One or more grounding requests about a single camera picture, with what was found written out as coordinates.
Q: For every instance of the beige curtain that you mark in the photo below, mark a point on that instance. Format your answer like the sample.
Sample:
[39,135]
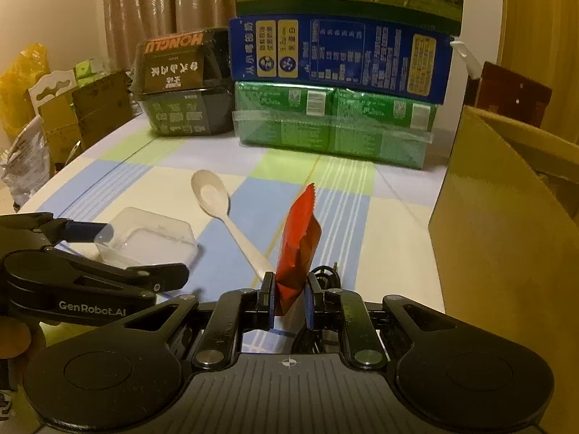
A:
[167,4]

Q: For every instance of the clear plastic container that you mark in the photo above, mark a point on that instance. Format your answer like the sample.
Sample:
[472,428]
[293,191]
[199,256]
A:
[149,244]

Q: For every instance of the person's left hand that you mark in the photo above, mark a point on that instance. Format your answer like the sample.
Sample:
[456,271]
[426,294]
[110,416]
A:
[20,337]

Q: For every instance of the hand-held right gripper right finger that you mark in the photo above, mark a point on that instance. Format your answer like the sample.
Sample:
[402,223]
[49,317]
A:
[309,307]

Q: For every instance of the red sachet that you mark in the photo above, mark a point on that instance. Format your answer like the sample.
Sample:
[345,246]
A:
[296,253]

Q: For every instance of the cardboard hanger card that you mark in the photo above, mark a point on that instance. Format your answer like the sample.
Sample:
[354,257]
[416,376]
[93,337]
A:
[52,87]

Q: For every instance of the green shrink-wrapped box pack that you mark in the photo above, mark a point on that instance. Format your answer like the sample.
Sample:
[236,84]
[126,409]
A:
[334,126]

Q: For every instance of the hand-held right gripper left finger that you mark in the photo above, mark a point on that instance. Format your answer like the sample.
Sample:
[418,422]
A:
[272,303]

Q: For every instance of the white plastic spoon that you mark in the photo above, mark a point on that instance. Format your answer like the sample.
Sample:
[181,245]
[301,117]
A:
[212,194]

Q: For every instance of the small light green boxes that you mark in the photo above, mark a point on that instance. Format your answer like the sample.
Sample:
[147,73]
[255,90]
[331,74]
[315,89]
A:
[90,70]

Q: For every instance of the small brown cardboard box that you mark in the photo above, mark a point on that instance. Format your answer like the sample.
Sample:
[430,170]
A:
[99,104]

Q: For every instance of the black instant noodle box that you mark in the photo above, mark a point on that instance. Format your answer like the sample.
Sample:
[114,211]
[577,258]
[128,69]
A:
[181,99]

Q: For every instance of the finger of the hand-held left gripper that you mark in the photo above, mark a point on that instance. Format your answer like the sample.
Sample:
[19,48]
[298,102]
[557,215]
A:
[86,230]
[167,278]

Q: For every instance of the large cardboard box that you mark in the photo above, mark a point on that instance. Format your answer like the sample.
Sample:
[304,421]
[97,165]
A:
[506,235]

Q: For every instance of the desktop with checked tablecloth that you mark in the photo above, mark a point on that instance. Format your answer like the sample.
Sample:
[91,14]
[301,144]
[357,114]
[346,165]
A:
[362,217]

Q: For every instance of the dark brown box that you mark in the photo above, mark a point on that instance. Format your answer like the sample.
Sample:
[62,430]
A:
[515,92]

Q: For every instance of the yellow plastic bag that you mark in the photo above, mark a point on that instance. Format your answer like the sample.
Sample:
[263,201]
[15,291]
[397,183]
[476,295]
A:
[22,86]

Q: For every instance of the blue printed carton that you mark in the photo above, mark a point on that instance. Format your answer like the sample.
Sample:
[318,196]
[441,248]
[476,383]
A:
[339,58]

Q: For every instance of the crumpled silver bag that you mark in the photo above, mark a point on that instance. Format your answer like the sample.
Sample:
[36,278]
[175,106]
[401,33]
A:
[27,162]

